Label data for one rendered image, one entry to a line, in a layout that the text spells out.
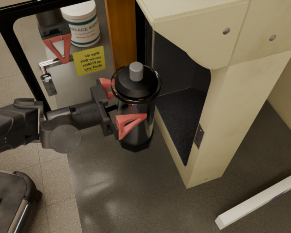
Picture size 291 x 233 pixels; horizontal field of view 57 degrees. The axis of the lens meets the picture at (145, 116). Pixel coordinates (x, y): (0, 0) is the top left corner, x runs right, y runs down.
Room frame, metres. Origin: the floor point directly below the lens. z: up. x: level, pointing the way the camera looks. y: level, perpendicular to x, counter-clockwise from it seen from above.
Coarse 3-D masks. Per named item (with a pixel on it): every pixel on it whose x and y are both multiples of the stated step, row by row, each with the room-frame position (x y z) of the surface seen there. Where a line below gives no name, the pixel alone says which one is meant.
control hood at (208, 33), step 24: (144, 0) 0.27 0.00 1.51; (168, 0) 0.27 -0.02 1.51; (192, 0) 0.27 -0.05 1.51; (216, 0) 0.27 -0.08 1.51; (240, 0) 0.27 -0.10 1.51; (168, 24) 0.24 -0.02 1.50; (192, 24) 0.25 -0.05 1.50; (216, 24) 0.26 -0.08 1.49; (240, 24) 0.27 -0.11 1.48; (192, 48) 0.25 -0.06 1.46; (216, 48) 0.26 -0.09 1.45
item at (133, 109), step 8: (128, 64) 0.44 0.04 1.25; (112, 80) 0.39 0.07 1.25; (160, 80) 0.39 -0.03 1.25; (112, 88) 0.37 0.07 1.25; (160, 88) 0.37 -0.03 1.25; (120, 96) 0.35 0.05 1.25; (152, 96) 0.35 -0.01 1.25; (120, 104) 0.36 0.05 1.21; (128, 104) 0.35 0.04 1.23; (136, 104) 0.34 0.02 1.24; (144, 104) 0.35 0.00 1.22; (152, 104) 0.36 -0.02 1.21; (120, 112) 0.36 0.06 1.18; (128, 112) 0.35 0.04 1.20; (136, 112) 0.34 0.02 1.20; (144, 112) 0.35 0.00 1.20; (152, 112) 0.37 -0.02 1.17; (144, 120) 0.35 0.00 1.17; (152, 120) 0.37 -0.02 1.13; (136, 128) 0.34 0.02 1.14; (144, 128) 0.35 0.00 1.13; (152, 128) 0.38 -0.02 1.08; (128, 136) 0.35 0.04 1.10; (136, 136) 0.34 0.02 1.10; (144, 136) 0.35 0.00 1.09; (128, 144) 0.35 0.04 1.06; (136, 144) 0.34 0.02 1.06
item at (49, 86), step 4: (44, 76) 0.45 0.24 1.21; (48, 76) 0.45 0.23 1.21; (44, 80) 0.43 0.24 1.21; (48, 80) 0.43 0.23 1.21; (44, 84) 0.43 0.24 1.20; (48, 84) 0.43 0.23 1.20; (52, 84) 0.44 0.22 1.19; (48, 88) 0.43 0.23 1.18; (52, 88) 0.43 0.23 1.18; (48, 92) 0.43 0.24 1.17; (52, 92) 0.43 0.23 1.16; (56, 92) 0.44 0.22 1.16
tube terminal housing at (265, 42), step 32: (256, 0) 0.27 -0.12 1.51; (288, 0) 0.29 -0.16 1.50; (256, 32) 0.28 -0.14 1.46; (288, 32) 0.30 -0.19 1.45; (256, 64) 0.29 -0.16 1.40; (224, 96) 0.27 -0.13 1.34; (256, 96) 0.30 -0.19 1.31; (160, 128) 0.46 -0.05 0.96; (224, 128) 0.28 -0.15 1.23; (192, 160) 0.28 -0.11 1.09; (224, 160) 0.30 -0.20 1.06
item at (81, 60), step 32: (32, 0) 0.47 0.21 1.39; (96, 0) 0.51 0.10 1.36; (128, 0) 0.54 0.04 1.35; (32, 32) 0.45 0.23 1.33; (64, 32) 0.48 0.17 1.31; (96, 32) 0.51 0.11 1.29; (128, 32) 0.54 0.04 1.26; (32, 64) 0.44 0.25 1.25; (64, 64) 0.47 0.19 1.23; (96, 64) 0.50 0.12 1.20; (64, 96) 0.46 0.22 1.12
